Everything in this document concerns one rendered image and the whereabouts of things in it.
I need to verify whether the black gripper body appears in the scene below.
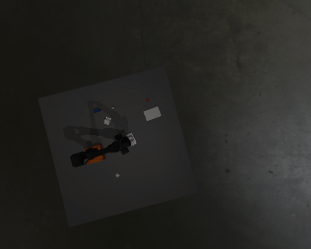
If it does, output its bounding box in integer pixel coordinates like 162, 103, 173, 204
114, 134, 129, 155

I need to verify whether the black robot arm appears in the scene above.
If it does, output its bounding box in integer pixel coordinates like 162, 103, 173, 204
70, 136, 131, 167

